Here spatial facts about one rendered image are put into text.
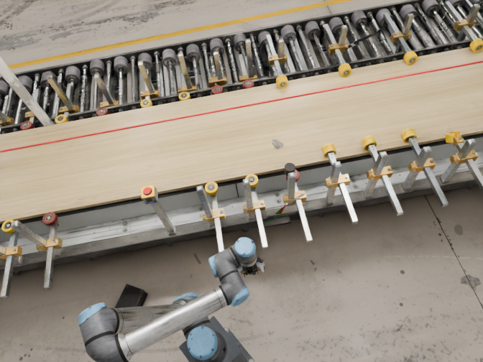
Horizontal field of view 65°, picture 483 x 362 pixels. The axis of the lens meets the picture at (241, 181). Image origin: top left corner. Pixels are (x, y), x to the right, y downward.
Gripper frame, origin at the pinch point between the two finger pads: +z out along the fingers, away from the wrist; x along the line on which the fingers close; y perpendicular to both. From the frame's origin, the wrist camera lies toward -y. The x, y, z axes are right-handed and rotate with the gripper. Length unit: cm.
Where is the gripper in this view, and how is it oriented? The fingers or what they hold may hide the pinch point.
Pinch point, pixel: (249, 267)
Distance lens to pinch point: 202.4
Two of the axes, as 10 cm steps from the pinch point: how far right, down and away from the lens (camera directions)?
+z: 0.9, 5.1, 8.5
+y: 1.8, 8.3, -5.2
